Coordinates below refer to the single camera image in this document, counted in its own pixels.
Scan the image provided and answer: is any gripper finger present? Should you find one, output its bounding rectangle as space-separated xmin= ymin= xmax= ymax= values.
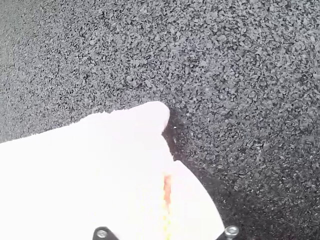
xmin=92 ymin=171 xmax=168 ymax=240
xmin=166 ymin=160 xmax=240 ymax=240

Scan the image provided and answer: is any pale towel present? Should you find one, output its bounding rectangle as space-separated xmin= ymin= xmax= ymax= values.
xmin=0 ymin=100 xmax=176 ymax=240

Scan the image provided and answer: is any black mat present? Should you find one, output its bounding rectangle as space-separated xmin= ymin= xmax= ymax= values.
xmin=0 ymin=0 xmax=320 ymax=240

